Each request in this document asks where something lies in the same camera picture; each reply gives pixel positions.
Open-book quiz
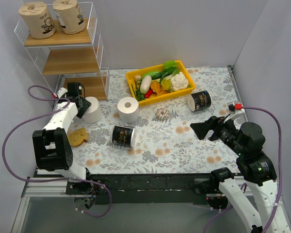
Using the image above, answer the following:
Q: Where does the white radish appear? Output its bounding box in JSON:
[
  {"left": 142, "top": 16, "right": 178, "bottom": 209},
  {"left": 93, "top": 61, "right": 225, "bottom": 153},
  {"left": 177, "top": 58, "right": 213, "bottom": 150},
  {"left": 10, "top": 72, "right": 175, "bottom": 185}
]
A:
[{"left": 140, "top": 75, "right": 152, "bottom": 94}]

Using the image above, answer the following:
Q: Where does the floral table mat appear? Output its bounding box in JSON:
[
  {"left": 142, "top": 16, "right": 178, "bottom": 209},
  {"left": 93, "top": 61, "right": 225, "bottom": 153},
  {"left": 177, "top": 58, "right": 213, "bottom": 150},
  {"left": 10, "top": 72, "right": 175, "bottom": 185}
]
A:
[{"left": 68, "top": 67, "right": 238, "bottom": 174}]

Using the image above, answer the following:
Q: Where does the orange yellow pepper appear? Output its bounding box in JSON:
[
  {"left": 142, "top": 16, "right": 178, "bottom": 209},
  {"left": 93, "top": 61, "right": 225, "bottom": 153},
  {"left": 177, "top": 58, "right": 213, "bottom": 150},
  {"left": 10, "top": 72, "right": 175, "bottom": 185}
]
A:
[{"left": 150, "top": 81, "right": 161, "bottom": 94}]

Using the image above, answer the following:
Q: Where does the brown paper roll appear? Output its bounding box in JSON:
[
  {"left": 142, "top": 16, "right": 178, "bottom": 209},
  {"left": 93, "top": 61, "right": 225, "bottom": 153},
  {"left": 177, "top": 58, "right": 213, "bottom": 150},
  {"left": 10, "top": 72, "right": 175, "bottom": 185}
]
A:
[
  {"left": 52, "top": 0, "right": 85, "bottom": 34},
  {"left": 18, "top": 1, "right": 56, "bottom": 39}
]

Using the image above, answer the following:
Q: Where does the white toilet paper roll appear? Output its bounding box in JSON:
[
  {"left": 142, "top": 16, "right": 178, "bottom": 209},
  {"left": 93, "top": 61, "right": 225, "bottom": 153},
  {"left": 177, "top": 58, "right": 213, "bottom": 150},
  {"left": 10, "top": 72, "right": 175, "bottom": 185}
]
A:
[
  {"left": 117, "top": 97, "right": 139, "bottom": 123},
  {"left": 82, "top": 97, "right": 102, "bottom": 123}
]

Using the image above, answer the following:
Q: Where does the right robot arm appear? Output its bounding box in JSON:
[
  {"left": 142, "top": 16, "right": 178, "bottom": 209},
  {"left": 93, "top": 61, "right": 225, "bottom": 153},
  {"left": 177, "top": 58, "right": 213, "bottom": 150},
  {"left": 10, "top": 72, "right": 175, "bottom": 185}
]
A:
[{"left": 190, "top": 116, "right": 291, "bottom": 233}]

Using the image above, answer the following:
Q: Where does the toast bread slice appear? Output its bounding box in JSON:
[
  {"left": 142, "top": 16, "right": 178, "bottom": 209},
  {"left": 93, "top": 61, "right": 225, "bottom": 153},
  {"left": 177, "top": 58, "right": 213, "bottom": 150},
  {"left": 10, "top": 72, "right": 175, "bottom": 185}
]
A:
[{"left": 68, "top": 128, "right": 88, "bottom": 147}]

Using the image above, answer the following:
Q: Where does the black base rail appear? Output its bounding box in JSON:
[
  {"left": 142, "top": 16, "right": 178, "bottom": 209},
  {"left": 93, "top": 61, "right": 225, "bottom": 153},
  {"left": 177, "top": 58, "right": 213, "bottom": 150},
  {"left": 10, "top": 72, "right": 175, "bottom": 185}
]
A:
[{"left": 21, "top": 172, "right": 260, "bottom": 212}]

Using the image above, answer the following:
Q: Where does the white cauliflower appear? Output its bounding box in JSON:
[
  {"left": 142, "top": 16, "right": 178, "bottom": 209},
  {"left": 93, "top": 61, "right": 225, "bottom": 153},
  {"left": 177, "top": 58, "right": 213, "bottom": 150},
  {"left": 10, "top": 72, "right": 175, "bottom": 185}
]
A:
[{"left": 170, "top": 72, "right": 189, "bottom": 92}]

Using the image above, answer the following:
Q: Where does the green herb sprig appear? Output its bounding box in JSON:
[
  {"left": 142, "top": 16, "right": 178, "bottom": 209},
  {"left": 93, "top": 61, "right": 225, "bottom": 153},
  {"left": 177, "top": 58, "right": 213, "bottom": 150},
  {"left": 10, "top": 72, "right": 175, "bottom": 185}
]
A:
[{"left": 131, "top": 82, "right": 145, "bottom": 101}]

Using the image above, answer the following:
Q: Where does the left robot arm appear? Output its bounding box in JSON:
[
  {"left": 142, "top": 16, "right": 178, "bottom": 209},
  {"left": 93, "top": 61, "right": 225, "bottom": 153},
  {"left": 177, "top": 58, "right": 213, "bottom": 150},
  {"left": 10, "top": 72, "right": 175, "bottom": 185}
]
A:
[{"left": 32, "top": 82, "right": 94, "bottom": 194}]

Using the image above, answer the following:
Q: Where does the white wire wooden shelf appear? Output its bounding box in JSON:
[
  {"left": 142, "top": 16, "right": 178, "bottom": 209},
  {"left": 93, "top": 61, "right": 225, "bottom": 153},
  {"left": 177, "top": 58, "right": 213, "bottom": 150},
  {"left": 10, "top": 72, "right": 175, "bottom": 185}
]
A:
[{"left": 14, "top": 2, "right": 110, "bottom": 100}]

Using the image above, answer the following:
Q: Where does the small mushroom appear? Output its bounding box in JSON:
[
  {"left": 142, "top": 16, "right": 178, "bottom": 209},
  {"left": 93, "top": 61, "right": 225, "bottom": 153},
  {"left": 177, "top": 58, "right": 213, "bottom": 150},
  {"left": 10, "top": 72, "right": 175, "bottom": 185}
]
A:
[{"left": 134, "top": 75, "right": 142, "bottom": 82}]

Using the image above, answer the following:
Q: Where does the black roll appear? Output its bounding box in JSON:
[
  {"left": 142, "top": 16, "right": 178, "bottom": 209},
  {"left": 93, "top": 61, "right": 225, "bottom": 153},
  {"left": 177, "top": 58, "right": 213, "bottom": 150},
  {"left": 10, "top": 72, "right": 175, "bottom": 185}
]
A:
[
  {"left": 187, "top": 90, "right": 211, "bottom": 112},
  {"left": 111, "top": 125, "right": 136, "bottom": 148}
]

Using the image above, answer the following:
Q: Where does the green leafy vegetable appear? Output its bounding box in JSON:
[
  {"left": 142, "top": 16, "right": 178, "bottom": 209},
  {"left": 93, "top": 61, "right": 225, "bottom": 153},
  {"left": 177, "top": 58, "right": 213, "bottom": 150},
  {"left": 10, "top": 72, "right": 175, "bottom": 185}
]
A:
[{"left": 163, "top": 60, "right": 178, "bottom": 71}]

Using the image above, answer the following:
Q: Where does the red chili pepper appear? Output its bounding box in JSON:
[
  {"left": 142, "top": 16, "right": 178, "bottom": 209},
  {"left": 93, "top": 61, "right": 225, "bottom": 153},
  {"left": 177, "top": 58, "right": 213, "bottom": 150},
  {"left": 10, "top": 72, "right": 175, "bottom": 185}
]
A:
[{"left": 144, "top": 89, "right": 153, "bottom": 99}]

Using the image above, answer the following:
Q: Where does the green cucumber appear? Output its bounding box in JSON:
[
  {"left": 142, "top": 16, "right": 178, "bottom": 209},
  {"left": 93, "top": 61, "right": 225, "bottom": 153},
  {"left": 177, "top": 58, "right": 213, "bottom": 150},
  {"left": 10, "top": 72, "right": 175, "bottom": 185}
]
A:
[{"left": 151, "top": 70, "right": 165, "bottom": 80}]

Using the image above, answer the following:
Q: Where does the yellow plastic bin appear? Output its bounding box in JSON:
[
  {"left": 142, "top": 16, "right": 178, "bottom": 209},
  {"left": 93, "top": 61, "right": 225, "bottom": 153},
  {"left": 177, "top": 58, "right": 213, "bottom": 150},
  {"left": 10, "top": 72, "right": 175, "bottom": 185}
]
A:
[{"left": 126, "top": 60, "right": 196, "bottom": 107}]

